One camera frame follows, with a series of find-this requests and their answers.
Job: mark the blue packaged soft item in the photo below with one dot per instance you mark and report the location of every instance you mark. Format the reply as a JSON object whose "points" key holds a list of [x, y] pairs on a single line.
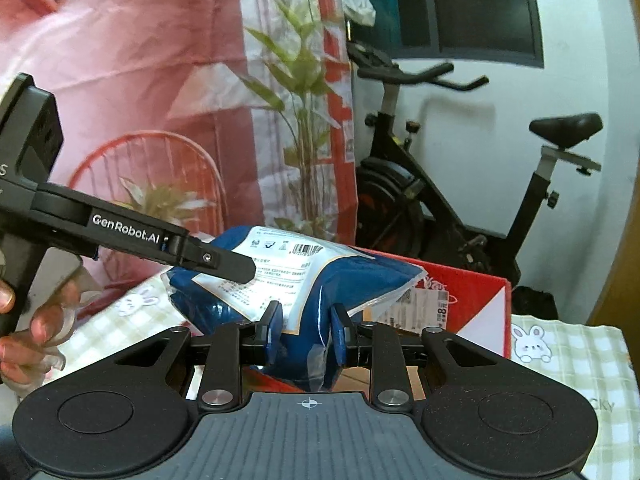
{"points": [[308, 277]]}

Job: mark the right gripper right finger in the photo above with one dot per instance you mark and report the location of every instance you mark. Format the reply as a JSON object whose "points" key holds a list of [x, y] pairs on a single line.
{"points": [[377, 348]]}

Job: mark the green checkered tablecloth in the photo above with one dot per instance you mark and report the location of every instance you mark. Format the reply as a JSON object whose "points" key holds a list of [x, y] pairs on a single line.
{"points": [[592, 360]]}

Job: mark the black exercise bike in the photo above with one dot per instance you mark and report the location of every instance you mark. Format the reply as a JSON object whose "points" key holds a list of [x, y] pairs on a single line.
{"points": [[444, 177]]}

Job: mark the person left hand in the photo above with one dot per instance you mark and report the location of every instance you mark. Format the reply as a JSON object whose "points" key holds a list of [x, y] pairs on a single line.
{"points": [[62, 286]]}

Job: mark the wooden door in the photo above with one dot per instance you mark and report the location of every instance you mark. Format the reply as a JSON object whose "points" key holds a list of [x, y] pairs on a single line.
{"points": [[618, 305]]}

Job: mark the dark window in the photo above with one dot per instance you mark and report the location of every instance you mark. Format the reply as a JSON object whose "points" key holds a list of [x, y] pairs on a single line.
{"points": [[504, 31]]}

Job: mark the red strawberry cardboard box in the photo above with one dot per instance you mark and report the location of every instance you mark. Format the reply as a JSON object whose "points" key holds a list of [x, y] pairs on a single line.
{"points": [[478, 309]]}

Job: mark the pink printed backdrop cloth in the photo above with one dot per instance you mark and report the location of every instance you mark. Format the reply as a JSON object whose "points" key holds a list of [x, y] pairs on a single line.
{"points": [[208, 113]]}

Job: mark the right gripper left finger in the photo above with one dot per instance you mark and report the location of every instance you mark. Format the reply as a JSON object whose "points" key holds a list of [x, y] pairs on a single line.
{"points": [[234, 346]]}

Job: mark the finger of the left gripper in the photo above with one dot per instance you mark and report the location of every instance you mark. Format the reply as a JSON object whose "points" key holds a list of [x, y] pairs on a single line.
{"points": [[198, 256]]}

